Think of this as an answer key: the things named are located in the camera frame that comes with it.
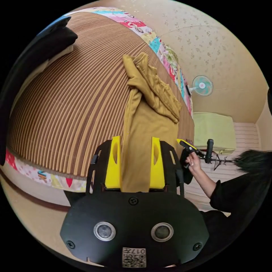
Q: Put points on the light green folded blanket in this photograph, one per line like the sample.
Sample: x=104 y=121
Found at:
x=214 y=131

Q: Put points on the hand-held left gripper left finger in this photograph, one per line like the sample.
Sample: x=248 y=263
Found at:
x=113 y=170

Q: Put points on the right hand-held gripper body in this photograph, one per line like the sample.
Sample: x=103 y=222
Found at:
x=187 y=176

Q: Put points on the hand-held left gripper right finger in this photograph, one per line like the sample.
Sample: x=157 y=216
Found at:
x=156 y=172

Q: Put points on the bed with striped woven mat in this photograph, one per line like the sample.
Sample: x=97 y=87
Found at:
x=70 y=110

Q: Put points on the person's right hand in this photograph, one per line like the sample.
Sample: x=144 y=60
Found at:
x=194 y=162

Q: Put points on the person's right forearm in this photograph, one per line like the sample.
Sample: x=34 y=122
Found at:
x=205 y=182

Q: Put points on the person's body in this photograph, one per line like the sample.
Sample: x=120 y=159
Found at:
x=238 y=204

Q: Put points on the yellow long sleeve shirt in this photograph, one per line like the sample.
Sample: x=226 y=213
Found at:
x=146 y=127

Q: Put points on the wall fan with teal blades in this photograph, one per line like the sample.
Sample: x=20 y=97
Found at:
x=202 y=85

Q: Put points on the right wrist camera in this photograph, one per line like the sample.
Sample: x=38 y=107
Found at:
x=209 y=150

